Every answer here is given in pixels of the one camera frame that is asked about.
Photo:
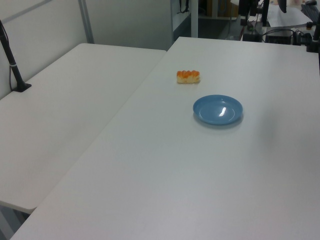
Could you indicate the orange glazed bread loaf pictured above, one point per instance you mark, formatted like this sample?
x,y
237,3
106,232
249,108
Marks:
x,y
188,77

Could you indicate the blue round plate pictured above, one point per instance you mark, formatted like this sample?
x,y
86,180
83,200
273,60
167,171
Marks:
x,y
217,109

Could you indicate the white side table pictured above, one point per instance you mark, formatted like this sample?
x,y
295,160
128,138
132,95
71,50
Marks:
x,y
62,112

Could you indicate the black equipment on stand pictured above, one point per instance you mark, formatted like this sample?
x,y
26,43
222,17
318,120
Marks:
x,y
243,7

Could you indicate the black electronics box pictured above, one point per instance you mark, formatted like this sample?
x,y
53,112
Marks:
x,y
278,37

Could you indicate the black monitor stand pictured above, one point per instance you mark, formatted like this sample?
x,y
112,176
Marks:
x,y
265,12

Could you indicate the black pole with clamp base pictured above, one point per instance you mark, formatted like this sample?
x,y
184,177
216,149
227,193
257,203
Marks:
x,y
12,67

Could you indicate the white paper sheet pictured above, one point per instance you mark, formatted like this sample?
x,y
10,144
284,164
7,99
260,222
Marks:
x,y
287,17

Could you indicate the black keyboard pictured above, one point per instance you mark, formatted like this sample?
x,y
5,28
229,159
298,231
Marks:
x,y
312,13

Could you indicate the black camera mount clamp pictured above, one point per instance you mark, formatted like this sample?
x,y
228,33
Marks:
x,y
313,45

